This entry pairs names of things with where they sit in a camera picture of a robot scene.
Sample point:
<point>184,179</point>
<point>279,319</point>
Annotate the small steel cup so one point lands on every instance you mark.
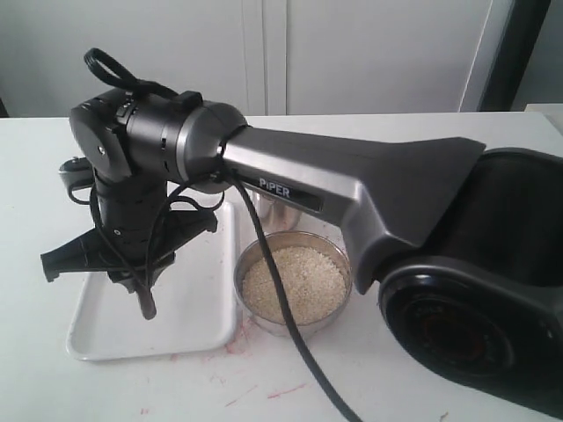
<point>274,215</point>

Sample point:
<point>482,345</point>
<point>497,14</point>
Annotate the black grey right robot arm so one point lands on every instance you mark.
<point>464,241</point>

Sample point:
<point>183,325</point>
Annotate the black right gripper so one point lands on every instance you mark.
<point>127,210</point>

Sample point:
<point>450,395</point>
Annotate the brown wooden spoon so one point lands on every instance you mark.
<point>137,283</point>

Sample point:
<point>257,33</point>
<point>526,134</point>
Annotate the white rectangular tray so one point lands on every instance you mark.
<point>196,304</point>

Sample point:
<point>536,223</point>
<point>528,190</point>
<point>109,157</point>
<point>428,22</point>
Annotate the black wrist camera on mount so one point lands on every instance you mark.
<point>76,174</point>

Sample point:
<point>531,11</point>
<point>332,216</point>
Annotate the steel bowl with rice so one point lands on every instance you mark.
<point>315,274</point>

